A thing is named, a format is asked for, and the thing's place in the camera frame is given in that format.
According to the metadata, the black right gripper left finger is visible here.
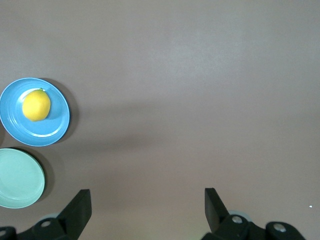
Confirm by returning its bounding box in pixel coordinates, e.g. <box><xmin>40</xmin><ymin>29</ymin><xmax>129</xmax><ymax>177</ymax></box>
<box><xmin>0</xmin><ymin>188</ymin><xmax>93</xmax><ymax>240</ymax></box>

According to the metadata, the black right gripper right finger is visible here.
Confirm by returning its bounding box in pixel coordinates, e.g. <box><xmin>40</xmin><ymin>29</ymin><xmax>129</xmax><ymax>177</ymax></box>
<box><xmin>200</xmin><ymin>187</ymin><xmax>309</xmax><ymax>240</ymax></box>

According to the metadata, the yellow lemon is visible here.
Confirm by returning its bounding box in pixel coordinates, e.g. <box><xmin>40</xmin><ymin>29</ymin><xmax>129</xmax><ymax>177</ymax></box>
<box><xmin>21</xmin><ymin>87</ymin><xmax>52</xmax><ymax>123</ymax></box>

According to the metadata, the green plate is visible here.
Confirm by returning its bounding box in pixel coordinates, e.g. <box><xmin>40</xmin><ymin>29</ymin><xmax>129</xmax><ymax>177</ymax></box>
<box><xmin>0</xmin><ymin>147</ymin><xmax>46</xmax><ymax>209</ymax></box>

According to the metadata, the blue plate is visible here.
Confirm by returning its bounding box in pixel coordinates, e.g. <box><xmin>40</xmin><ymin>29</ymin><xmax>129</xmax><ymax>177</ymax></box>
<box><xmin>0</xmin><ymin>77</ymin><xmax>71</xmax><ymax>147</ymax></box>

